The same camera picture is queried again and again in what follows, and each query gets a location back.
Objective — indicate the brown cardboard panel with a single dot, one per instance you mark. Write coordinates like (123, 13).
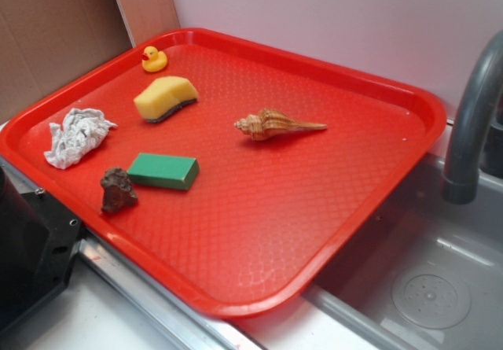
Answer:
(46, 44)

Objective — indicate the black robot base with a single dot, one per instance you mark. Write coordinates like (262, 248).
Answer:
(39, 239)

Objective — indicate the crumpled white paper towel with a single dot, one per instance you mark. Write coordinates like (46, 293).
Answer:
(81, 131)

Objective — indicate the brown rock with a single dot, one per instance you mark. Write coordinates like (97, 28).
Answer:
(118, 192)

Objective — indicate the yellow sponge with grey pad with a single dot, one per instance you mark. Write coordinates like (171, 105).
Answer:
(165, 96)

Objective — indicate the brown spiral seashell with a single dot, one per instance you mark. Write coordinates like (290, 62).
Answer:
(269, 123)

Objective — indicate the grey plastic sink basin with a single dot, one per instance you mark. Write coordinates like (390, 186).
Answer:
(421, 273)

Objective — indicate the red plastic tray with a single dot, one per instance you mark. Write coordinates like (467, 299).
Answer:
(262, 218)

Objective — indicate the grey curved faucet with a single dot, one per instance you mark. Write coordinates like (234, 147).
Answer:
(476, 139)

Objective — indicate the green rectangular block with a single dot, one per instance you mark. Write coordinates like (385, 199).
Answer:
(170, 172)

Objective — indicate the yellow rubber duck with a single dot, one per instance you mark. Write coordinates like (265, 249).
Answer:
(153, 60)

